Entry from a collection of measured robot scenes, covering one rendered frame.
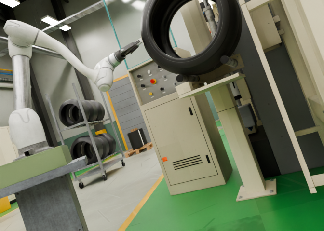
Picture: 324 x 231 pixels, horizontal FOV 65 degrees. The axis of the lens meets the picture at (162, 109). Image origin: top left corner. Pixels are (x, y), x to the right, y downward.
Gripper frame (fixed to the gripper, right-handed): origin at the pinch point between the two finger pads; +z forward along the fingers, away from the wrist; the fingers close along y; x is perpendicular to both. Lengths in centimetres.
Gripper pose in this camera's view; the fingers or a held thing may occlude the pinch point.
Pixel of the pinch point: (140, 40)
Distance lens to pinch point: 177.9
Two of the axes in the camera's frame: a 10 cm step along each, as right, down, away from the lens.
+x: 4.5, 8.9, -1.0
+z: 8.0, -4.5, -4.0
